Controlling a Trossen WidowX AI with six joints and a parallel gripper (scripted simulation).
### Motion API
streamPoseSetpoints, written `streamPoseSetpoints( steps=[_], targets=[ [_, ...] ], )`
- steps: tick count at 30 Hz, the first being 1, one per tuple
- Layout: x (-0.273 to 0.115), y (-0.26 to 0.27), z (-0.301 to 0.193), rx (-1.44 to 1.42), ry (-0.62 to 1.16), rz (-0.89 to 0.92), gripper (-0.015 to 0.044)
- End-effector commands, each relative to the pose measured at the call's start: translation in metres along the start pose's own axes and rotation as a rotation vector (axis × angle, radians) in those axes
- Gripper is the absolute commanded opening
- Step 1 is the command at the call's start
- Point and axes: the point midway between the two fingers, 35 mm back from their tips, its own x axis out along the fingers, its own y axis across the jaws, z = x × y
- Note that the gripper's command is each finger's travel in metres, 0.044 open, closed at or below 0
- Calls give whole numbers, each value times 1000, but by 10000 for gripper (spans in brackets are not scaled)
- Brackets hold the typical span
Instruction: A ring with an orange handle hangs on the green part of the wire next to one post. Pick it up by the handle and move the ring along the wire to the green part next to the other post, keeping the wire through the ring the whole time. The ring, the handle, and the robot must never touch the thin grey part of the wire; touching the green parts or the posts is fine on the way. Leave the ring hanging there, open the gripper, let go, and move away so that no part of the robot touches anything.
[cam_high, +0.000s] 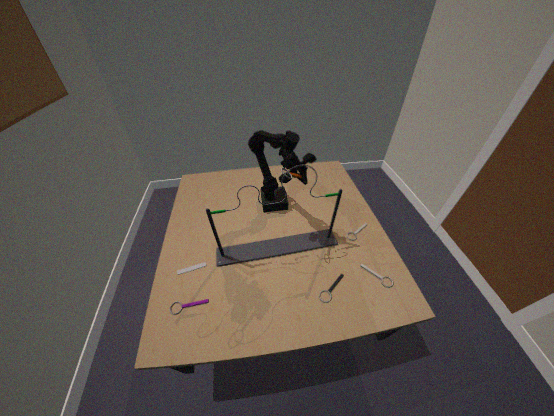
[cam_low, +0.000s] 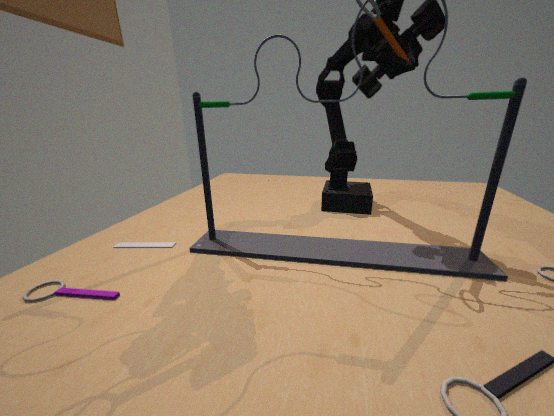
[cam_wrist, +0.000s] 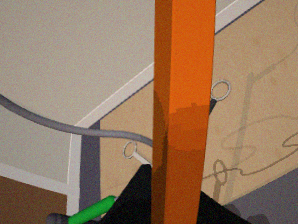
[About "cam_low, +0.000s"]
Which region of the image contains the orange handle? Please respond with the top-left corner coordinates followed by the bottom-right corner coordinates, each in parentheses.
top-left (356, 0), bottom-right (410, 62)

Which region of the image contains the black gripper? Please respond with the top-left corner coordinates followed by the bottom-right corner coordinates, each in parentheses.
top-left (359, 0), bottom-right (445, 99)

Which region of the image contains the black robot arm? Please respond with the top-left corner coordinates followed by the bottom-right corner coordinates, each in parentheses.
top-left (316, 0), bottom-right (405, 191)

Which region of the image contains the grey loop with purple handle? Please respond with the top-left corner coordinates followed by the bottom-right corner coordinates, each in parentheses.
top-left (22, 280), bottom-right (120, 302)

